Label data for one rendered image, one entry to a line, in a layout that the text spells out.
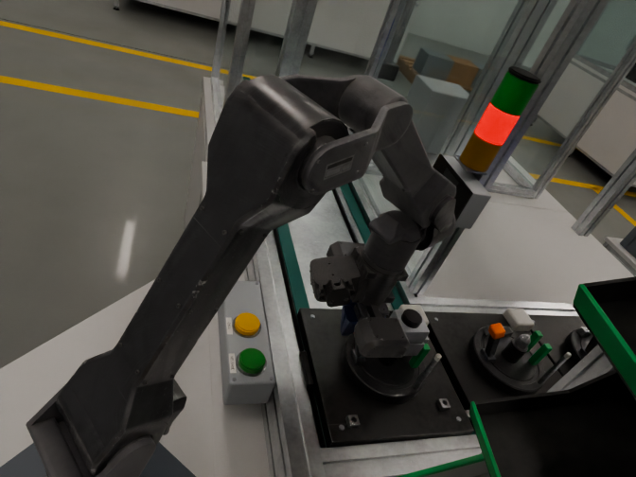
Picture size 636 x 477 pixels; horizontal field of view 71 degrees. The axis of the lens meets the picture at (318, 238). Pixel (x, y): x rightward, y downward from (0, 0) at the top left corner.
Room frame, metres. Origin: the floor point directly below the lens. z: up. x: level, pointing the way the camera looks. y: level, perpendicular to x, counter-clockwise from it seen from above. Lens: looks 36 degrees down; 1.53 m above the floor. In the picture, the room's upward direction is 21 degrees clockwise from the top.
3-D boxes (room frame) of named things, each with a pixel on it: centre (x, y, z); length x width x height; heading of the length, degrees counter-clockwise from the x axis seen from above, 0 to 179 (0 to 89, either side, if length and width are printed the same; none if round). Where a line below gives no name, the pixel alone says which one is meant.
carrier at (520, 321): (0.61, -0.40, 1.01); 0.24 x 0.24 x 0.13; 26
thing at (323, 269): (0.42, -0.04, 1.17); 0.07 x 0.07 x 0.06; 25
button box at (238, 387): (0.48, 0.06, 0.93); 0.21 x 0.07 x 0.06; 26
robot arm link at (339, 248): (0.45, -0.09, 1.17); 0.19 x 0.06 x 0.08; 26
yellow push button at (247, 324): (0.48, 0.06, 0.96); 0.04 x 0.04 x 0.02
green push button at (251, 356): (0.42, 0.03, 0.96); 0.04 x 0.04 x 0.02
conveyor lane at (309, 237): (0.78, -0.07, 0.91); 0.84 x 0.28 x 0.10; 26
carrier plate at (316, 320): (0.49, -0.17, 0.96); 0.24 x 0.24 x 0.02; 26
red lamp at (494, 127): (0.72, -0.20, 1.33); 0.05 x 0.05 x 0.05
